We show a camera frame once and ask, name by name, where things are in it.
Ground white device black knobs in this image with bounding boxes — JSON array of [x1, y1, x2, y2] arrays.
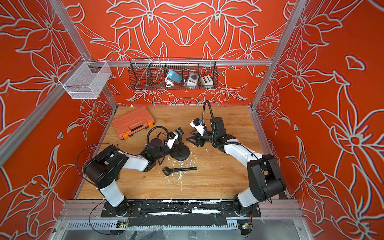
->
[[184, 73, 199, 87]]

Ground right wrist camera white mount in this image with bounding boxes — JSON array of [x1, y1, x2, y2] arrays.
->
[[190, 118, 206, 136]]

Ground teal box in basket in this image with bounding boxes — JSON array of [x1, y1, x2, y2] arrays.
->
[[166, 70, 183, 84]]

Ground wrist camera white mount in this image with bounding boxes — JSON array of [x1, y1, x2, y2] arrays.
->
[[190, 118, 206, 136], [166, 132, 179, 150]]

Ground clear plastic wall bin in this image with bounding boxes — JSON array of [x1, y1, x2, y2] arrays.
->
[[59, 62, 112, 100]]

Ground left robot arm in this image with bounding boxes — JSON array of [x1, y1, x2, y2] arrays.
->
[[83, 126, 184, 217]]

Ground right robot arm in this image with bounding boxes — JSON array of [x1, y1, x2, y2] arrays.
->
[[187, 101, 287, 215]]

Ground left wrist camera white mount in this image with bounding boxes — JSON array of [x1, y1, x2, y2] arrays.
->
[[166, 132, 179, 150]]

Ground black mic clip pole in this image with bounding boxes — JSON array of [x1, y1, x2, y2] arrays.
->
[[162, 167, 197, 176], [175, 127, 184, 150]]

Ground black wire wall basket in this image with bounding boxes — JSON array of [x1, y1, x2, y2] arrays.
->
[[129, 58, 219, 90]]

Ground white button box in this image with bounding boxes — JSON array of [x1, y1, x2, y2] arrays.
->
[[201, 76, 214, 87]]

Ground black round stand base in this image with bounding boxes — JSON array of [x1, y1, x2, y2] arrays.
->
[[170, 143, 190, 162]]

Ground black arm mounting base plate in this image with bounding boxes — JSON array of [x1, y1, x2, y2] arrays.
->
[[101, 200, 261, 228]]

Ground orange plastic tool case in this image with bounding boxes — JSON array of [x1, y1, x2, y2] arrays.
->
[[112, 107, 156, 140]]

